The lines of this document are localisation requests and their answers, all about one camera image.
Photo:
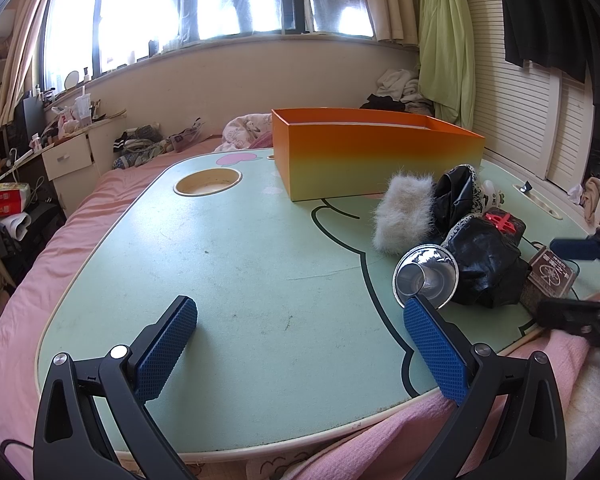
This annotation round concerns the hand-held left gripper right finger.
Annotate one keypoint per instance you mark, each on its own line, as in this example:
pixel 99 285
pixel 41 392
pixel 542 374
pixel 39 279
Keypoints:
pixel 435 350

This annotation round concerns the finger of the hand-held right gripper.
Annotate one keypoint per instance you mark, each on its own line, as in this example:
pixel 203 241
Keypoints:
pixel 572 248
pixel 565 312

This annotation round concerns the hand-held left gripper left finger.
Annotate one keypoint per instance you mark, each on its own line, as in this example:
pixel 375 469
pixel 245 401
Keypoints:
pixel 167 345

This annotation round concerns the dark brown tin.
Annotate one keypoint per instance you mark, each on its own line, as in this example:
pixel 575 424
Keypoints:
pixel 550 272

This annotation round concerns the furry beige pouch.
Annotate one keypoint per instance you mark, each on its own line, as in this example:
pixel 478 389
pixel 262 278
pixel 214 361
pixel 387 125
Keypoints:
pixel 402 215

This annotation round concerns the orange cardboard box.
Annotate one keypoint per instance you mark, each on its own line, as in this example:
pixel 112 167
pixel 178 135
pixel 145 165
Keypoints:
pixel 370 160

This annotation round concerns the beige cloth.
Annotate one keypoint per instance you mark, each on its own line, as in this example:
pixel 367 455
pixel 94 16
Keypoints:
pixel 593 197

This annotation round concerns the dark pouch with red emblem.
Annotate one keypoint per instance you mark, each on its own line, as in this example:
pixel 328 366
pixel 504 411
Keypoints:
pixel 502 222

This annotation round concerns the small metal clip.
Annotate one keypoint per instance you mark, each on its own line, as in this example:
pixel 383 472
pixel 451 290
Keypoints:
pixel 526 186

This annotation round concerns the shiny metal cup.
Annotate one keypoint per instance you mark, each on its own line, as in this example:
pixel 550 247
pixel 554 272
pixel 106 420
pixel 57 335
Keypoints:
pixel 425 270

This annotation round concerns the black crinkled plastic bag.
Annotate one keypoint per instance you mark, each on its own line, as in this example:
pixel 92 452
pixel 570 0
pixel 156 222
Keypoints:
pixel 485 270

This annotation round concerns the small white figure toy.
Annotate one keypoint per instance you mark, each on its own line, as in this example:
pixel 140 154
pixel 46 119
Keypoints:
pixel 491 192

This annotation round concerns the white fleece cloth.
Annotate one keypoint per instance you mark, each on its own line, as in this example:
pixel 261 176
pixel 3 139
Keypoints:
pixel 595 410

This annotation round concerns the green lap desk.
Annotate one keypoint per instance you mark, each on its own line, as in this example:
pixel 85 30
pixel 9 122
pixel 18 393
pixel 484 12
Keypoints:
pixel 230 260

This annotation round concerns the white louvered closet door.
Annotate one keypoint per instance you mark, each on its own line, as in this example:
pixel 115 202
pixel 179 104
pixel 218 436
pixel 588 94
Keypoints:
pixel 525 110

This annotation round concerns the patterned clothes pile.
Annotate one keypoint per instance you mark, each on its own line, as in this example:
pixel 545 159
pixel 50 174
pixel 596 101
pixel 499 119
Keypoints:
pixel 140 145

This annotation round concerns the white drawer cabinet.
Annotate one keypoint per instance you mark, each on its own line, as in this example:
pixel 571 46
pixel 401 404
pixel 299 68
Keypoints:
pixel 67 157

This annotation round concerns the red and white carton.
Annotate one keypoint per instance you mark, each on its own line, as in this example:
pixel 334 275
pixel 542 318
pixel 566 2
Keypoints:
pixel 5 200

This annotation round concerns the pink floral quilt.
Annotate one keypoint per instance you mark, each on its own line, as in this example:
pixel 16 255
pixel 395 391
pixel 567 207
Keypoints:
pixel 242 127

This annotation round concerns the white clothes pile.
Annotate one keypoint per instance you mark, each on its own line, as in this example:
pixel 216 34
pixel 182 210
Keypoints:
pixel 397 85

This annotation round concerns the black hanging garment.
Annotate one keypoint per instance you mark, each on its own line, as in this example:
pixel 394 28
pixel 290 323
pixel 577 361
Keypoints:
pixel 540 10

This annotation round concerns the black clothes pile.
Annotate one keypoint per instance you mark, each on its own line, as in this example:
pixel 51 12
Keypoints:
pixel 380 101

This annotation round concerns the light green hanging garment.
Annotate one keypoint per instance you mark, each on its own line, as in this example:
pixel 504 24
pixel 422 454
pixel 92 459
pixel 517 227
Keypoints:
pixel 445 35

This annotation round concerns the plastic cup with straw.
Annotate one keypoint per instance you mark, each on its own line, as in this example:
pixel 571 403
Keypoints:
pixel 83 110

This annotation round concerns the black monitor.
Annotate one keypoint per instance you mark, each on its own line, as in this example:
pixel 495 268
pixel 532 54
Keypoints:
pixel 27 120

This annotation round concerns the round table mirror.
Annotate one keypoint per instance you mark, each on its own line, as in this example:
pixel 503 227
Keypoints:
pixel 71 80

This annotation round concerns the beige curtain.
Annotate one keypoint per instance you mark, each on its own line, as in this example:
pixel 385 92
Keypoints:
pixel 25 35
pixel 390 0

